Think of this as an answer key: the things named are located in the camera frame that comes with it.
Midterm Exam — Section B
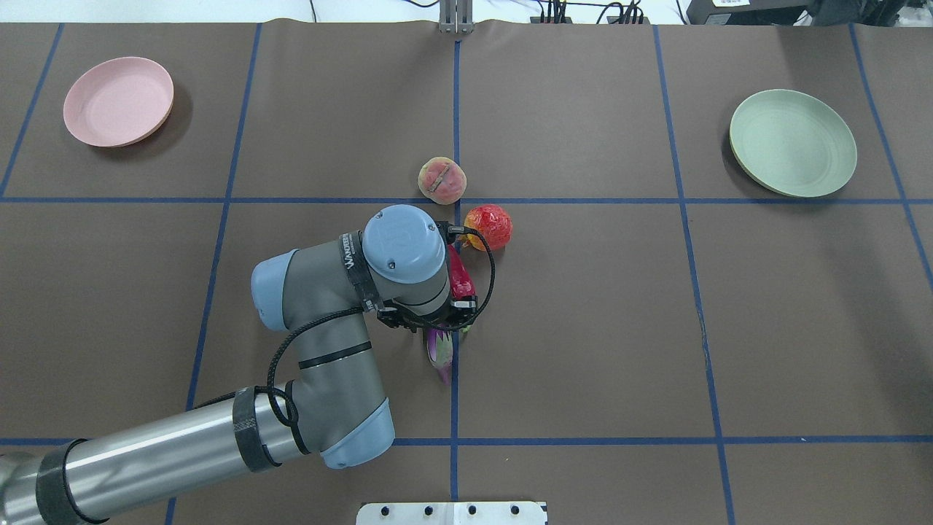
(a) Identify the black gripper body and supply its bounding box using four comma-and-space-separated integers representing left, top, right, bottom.
376, 295, 479, 333

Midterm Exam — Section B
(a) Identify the red chili pepper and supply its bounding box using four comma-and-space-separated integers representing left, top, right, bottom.
447, 244, 477, 301

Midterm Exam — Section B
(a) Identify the purple eggplant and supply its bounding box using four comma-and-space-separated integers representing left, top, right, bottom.
426, 328, 454, 386

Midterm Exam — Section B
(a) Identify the red pomegranate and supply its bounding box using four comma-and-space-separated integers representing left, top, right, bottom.
463, 203, 514, 252

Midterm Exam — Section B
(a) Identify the peach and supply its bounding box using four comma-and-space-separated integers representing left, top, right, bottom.
417, 156, 467, 206

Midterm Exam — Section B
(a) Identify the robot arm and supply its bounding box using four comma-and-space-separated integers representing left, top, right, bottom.
2, 205, 487, 524

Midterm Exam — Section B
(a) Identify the brown paper table cover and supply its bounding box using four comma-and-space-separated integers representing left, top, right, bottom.
2, 20, 931, 524

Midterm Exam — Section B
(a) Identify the light green plate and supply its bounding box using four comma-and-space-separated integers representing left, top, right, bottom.
727, 89, 859, 198

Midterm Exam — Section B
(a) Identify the pink plate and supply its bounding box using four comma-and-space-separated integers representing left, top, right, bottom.
61, 56, 176, 147

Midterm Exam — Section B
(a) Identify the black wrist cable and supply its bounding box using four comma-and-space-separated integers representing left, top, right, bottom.
191, 225, 496, 453

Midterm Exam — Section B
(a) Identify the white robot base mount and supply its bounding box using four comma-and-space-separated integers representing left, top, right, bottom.
355, 501, 549, 524

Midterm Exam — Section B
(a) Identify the aluminium frame post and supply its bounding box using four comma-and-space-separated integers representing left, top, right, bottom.
439, 0, 475, 34

